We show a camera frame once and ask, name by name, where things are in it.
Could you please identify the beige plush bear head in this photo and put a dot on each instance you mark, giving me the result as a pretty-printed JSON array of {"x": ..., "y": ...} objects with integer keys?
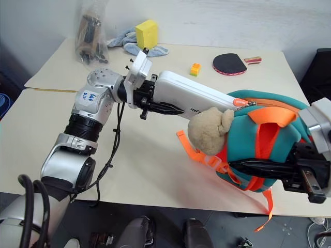
[{"x": 207, "y": 131}]

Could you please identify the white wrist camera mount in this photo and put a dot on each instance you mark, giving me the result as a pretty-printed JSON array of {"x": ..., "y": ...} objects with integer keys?
[
  {"x": 319, "y": 129},
  {"x": 138, "y": 73}
]

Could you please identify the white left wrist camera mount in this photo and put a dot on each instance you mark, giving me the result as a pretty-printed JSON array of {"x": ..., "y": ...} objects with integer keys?
[{"x": 138, "y": 73}]

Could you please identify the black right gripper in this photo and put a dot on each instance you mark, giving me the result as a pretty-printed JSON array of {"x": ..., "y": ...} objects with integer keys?
[{"x": 313, "y": 173}]

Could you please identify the light blue towel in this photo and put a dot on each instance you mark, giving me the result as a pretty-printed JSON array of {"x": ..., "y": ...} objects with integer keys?
[{"x": 129, "y": 38}]

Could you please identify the black case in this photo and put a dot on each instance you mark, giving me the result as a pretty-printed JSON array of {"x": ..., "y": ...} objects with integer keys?
[{"x": 319, "y": 75}]

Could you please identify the blue round object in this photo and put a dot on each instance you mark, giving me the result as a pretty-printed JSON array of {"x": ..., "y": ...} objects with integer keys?
[{"x": 3, "y": 104}]

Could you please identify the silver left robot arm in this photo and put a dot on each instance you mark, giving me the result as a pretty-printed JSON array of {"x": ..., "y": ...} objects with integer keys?
[{"x": 82, "y": 103}]

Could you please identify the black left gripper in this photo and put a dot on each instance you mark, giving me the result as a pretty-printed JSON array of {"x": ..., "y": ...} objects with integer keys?
[{"x": 144, "y": 93}]

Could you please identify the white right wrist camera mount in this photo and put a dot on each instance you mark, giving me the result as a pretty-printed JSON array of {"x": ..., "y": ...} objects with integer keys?
[{"x": 319, "y": 129}]

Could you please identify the dark rounded shape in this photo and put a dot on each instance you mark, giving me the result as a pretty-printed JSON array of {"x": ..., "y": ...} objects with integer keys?
[
  {"x": 197, "y": 233},
  {"x": 138, "y": 232}
]

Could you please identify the yellow orange green toy brick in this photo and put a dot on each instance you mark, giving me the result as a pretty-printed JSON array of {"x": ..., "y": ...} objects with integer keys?
[{"x": 195, "y": 69}]

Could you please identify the orange and teal backpack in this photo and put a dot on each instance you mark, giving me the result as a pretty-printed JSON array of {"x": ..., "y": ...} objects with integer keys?
[{"x": 263, "y": 144}]

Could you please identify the white rectangular box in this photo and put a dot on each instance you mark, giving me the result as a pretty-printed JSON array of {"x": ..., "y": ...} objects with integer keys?
[{"x": 186, "y": 90}]

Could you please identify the clear plastic bag with parts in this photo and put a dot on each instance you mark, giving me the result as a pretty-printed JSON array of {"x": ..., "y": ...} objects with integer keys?
[{"x": 90, "y": 38}]

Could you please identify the yellow sponge block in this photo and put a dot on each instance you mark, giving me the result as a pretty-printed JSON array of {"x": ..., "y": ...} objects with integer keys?
[{"x": 146, "y": 33}]

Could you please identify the black table tennis paddle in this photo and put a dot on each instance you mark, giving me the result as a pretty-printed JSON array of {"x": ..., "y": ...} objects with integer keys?
[{"x": 228, "y": 64}]

